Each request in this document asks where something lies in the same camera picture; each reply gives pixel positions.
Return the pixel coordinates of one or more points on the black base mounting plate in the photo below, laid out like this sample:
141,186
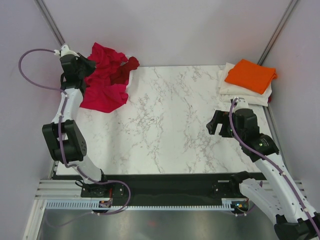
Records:
173,189

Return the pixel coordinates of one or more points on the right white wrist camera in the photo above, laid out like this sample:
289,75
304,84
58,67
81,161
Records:
241,103

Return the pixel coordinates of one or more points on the dark red t shirt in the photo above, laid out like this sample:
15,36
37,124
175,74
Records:
125,71

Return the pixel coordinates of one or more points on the crimson red t shirt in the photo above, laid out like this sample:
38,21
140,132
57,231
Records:
107,62

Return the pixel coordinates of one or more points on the folded orange t shirt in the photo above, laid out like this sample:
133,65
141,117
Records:
251,76

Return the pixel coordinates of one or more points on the pink magenta t shirt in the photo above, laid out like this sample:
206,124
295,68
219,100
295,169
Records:
106,94

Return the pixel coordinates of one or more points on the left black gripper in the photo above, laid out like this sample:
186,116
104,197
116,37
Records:
91,65

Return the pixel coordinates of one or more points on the white plastic laundry basket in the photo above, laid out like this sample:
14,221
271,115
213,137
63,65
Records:
130,76

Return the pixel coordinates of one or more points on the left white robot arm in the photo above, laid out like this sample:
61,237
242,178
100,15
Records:
64,140

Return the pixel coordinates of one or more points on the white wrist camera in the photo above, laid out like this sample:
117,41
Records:
65,50
241,103

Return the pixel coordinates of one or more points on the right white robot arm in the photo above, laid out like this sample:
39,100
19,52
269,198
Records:
291,214

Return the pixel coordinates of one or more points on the left wall aluminium rail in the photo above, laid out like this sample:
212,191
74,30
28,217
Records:
50,21

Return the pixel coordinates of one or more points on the right wall aluminium rail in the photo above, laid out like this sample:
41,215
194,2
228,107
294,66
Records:
278,30

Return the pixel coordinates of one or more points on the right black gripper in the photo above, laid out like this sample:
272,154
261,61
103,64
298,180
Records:
221,117

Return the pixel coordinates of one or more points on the white slotted cable duct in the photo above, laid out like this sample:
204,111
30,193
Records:
226,204

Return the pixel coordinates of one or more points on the folded red t shirt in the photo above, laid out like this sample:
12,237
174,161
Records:
269,99

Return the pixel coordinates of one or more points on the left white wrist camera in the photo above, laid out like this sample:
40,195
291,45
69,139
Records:
65,50

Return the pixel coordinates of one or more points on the folded white t shirt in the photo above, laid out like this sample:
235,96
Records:
227,91

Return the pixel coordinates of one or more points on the wall aluminium rail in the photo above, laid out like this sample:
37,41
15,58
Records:
50,21
278,30

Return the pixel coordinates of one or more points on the aluminium frame extrusion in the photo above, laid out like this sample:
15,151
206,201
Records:
58,190

